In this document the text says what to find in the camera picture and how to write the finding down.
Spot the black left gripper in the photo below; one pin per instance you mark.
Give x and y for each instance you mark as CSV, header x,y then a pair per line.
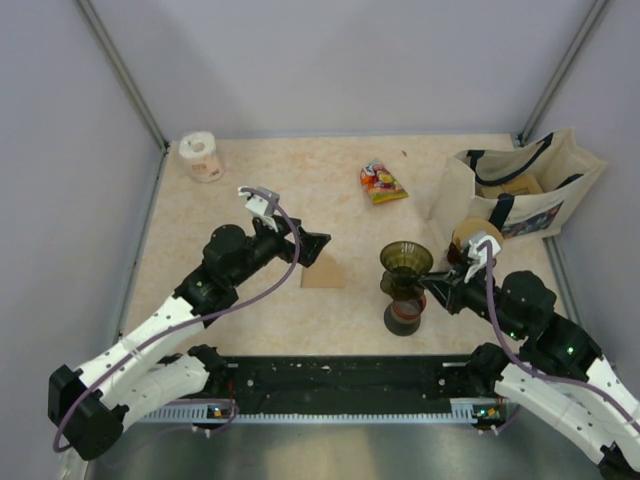
x,y
310,244

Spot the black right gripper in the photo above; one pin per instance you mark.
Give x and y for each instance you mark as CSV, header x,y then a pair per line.
x,y
449,287

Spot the brown paper coffee filter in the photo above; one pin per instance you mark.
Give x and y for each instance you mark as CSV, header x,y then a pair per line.
x,y
471,226
324,273

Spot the amber plastic coffee dripper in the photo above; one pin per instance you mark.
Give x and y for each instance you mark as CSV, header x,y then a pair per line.
x,y
457,252

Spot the dark green coffee dripper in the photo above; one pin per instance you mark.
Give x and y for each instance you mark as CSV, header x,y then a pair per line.
x,y
404,263

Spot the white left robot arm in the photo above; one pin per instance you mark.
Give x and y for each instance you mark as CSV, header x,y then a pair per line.
x,y
93,404

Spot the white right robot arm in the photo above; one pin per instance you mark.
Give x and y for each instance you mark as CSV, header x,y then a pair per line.
x,y
547,364

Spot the colourful snack packet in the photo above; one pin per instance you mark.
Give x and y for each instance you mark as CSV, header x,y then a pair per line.
x,y
379,184

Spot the cream canvas tote bag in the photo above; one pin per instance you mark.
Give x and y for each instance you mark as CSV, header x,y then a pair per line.
x,y
530,190

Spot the wrapped toilet paper roll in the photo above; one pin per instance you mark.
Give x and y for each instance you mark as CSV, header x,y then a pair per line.
x,y
198,153

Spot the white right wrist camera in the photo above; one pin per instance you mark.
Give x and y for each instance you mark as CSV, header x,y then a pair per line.
x,y
473,270

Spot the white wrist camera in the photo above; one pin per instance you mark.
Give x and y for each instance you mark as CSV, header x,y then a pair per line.
x,y
473,270
261,204

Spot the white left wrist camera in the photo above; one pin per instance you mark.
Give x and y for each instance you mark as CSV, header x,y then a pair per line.
x,y
261,204

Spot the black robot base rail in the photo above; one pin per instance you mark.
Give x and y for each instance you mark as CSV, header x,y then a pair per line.
x,y
345,385

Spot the left aluminium frame post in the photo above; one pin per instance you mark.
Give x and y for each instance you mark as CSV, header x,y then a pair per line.
x,y
121,72

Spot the aluminium frame post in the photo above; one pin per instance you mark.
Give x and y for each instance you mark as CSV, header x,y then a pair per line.
x,y
587,29
121,72

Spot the right aluminium frame post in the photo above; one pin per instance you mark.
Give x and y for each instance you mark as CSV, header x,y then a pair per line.
x,y
587,29

